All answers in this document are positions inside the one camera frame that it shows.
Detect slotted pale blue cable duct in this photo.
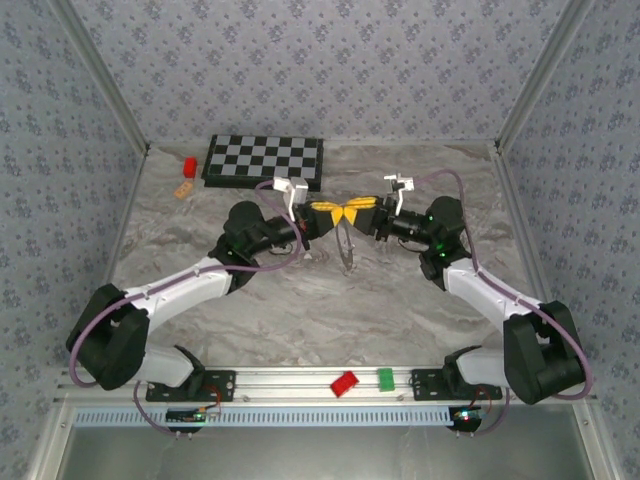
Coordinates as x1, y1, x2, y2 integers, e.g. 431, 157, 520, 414
72, 405, 459, 429

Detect left red wire pair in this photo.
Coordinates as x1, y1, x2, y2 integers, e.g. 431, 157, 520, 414
202, 383, 224, 417

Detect aluminium table edge rail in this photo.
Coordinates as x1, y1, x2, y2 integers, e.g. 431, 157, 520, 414
492, 144, 571, 364
79, 147, 151, 366

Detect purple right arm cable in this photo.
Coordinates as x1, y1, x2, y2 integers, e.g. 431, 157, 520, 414
413, 168, 595, 437

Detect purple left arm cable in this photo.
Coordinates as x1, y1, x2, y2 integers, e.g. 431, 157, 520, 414
68, 180, 305, 439

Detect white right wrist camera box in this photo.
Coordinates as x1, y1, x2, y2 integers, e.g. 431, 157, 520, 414
382, 173, 417, 217

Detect red toy brick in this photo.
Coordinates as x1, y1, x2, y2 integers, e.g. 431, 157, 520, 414
330, 370, 361, 399

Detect left small circuit board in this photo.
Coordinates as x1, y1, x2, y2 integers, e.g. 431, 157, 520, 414
165, 407, 221, 425

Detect small circuit board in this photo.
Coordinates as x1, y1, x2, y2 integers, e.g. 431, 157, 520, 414
165, 407, 221, 425
449, 405, 484, 424

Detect black grey chessboard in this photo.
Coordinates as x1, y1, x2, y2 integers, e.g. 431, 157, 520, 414
201, 133, 325, 193

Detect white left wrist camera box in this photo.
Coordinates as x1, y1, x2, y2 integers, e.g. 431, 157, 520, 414
272, 176, 310, 221

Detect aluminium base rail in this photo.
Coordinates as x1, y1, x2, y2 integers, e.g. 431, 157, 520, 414
54, 366, 599, 404

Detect right red wire pair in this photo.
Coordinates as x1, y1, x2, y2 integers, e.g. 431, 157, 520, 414
472, 387, 503, 416

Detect large perforated metal keyring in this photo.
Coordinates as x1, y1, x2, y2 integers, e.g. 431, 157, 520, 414
332, 222, 359, 276

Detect aluminium frame post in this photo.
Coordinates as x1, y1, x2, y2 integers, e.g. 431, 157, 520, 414
49, 0, 151, 154
494, 0, 596, 154

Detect red wire pair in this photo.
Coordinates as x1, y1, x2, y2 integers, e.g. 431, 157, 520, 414
202, 383, 224, 417
472, 387, 503, 416

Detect right small circuit board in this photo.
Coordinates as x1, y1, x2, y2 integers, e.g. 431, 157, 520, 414
449, 405, 484, 424

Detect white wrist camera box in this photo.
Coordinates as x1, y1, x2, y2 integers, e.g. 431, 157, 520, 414
382, 173, 417, 217
272, 176, 310, 221

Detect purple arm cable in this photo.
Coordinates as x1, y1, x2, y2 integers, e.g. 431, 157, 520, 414
68, 180, 305, 439
413, 168, 595, 437

